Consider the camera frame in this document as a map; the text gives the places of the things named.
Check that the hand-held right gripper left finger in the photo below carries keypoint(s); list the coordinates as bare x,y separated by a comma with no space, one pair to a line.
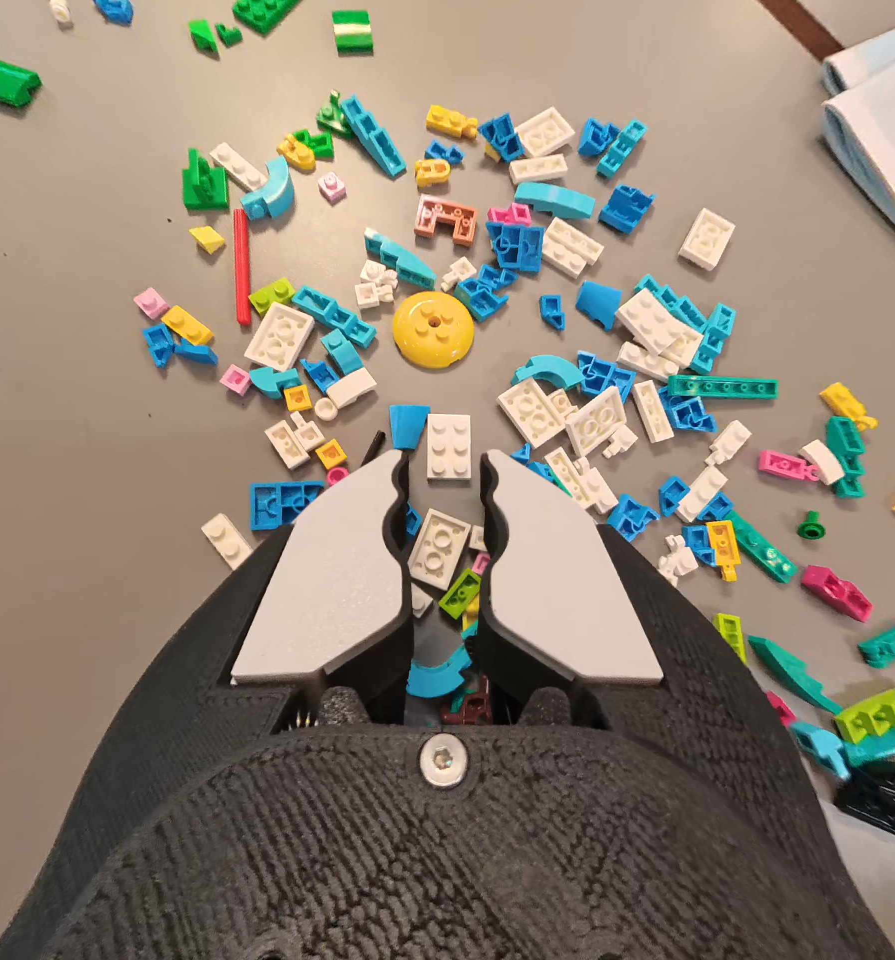
327,592

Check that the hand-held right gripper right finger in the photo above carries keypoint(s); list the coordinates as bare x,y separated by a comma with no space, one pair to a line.
560,592

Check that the white plate brick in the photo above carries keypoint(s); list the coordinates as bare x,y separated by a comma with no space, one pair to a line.
438,547

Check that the grey desk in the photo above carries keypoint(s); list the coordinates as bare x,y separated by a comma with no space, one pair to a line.
80,450

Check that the yellow round dish brick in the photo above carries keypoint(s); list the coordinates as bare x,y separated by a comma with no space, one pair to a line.
432,330

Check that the red plastic rod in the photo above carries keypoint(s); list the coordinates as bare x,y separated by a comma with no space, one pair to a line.
242,270

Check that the salmon angled brick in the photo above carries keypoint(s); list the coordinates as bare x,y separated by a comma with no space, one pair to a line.
447,214

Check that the pile of colourful toy bricks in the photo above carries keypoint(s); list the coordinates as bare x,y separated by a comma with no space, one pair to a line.
545,135

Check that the green white striped brick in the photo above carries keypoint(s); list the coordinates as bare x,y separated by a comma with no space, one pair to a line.
353,31

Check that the small green wedge brick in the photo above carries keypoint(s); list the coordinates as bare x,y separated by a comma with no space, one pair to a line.
204,37
228,35

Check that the green studded plate brick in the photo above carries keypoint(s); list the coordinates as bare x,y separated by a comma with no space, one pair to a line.
266,13

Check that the green curved toy brick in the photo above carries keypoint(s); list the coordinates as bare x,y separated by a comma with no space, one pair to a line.
5,84

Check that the small blue toy brick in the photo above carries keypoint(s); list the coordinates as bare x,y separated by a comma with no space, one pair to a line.
114,10

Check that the small white round brick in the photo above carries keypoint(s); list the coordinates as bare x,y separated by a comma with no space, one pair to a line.
60,10

